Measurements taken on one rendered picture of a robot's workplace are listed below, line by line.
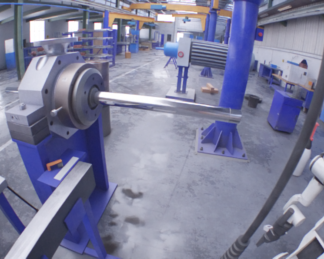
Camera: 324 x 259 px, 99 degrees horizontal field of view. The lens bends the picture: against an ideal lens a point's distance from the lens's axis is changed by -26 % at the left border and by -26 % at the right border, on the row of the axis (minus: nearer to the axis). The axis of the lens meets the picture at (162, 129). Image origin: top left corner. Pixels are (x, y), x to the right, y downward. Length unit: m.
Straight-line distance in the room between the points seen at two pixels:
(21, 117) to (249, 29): 2.30
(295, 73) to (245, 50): 5.16
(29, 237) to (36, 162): 0.45
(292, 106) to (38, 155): 3.89
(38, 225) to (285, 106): 3.86
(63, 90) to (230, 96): 1.99
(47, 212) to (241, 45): 2.33
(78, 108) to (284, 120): 3.65
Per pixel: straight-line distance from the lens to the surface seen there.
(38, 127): 0.92
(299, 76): 7.50
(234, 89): 2.42
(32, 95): 0.99
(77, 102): 0.93
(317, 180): 0.89
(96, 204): 1.82
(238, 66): 2.38
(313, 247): 0.92
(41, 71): 1.01
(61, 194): 0.77
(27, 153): 1.04
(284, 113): 3.92
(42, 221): 0.71
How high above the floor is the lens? 1.41
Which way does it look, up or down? 28 degrees down
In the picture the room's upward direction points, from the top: 5 degrees clockwise
